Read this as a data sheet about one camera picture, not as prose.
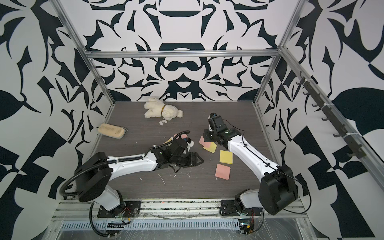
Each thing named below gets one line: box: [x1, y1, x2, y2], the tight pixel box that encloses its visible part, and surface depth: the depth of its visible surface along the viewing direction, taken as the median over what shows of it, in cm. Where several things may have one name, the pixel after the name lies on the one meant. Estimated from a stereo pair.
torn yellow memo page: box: [203, 142, 217, 154], surface depth 98 cm
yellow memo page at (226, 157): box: [219, 150, 233, 165], surface depth 93 cm
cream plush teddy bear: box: [144, 97, 183, 126], surface depth 107 cm
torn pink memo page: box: [199, 135, 211, 148], surface depth 98 cm
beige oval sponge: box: [97, 123, 126, 139], surface depth 101 cm
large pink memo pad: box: [215, 163, 231, 180], surface depth 87 cm
